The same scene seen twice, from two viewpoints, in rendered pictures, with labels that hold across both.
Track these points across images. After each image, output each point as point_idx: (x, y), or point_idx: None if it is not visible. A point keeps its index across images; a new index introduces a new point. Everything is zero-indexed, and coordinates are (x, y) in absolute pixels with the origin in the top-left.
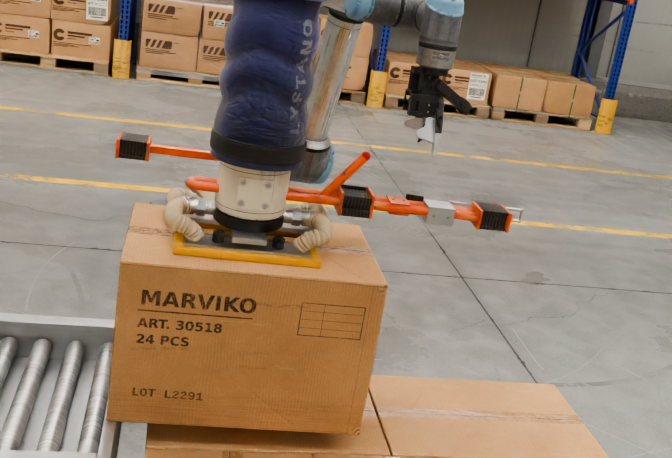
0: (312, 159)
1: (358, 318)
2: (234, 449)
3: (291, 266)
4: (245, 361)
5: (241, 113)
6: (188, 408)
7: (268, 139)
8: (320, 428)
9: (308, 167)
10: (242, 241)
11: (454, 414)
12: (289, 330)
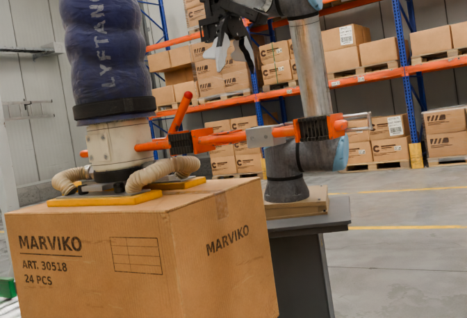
0: (320, 147)
1: (154, 250)
2: None
3: (115, 205)
4: (88, 299)
5: (71, 81)
6: None
7: (87, 96)
8: None
9: (320, 155)
10: (87, 189)
11: None
12: (108, 266)
